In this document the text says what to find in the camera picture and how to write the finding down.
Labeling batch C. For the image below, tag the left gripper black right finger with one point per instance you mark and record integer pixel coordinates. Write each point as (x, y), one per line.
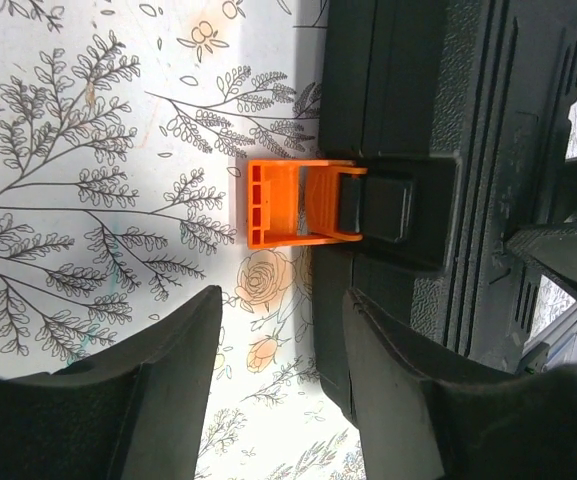
(425, 412)

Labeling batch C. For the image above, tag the floral patterned table mat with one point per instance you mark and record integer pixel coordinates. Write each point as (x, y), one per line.
(126, 128)

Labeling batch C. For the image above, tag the orange case latch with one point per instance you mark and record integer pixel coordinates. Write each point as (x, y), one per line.
(304, 202)

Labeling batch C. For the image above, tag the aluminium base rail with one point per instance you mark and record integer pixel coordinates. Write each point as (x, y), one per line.
(552, 347)

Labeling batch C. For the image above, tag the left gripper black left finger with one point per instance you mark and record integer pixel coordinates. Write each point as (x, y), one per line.
(132, 411)

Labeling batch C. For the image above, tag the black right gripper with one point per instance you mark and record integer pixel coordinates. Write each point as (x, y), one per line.
(549, 246)

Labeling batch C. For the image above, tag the black plastic tool case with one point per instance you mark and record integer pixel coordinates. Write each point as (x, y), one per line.
(459, 112)

